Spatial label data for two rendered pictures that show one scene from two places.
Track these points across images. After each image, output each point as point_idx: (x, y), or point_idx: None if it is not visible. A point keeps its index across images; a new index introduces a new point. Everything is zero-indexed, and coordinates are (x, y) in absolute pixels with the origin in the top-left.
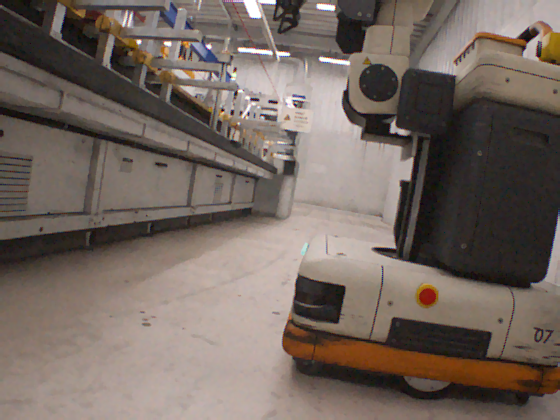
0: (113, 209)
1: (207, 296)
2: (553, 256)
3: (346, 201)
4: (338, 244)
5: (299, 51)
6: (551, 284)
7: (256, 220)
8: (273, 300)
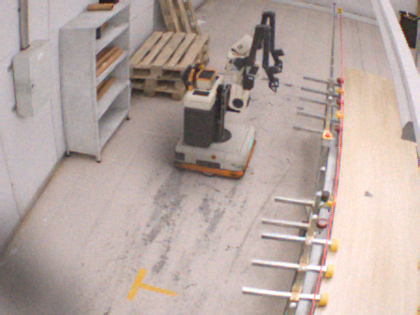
0: None
1: (277, 178)
2: (11, 206)
3: None
4: (241, 138)
5: None
6: (19, 218)
7: None
8: (252, 182)
